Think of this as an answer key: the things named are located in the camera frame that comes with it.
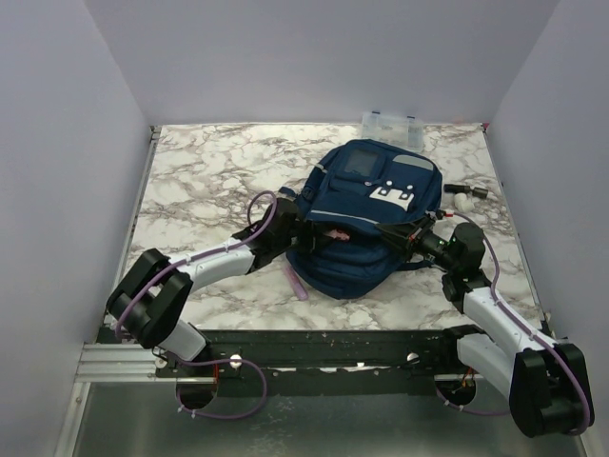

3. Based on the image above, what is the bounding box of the black and white cylinder tool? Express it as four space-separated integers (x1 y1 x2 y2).
443 184 489 212

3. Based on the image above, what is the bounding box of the clear plastic screw organiser box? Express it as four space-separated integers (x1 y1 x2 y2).
361 111 424 153

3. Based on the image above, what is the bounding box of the pink highlighter pen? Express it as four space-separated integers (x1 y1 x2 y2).
284 265 308 301

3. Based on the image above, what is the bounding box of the aluminium front mounting rail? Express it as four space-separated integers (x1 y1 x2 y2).
56 325 594 456

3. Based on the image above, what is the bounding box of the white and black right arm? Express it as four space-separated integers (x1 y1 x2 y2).
377 216 594 437

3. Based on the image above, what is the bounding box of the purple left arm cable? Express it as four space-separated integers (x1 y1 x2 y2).
113 190 268 420

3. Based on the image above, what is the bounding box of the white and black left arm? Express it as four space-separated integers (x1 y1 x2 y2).
106 192 330 376

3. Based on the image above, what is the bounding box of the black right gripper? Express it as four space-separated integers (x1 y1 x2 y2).
375 216 459 272

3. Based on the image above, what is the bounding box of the navy blue student backpack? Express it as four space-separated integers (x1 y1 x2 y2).
286 139 442 300

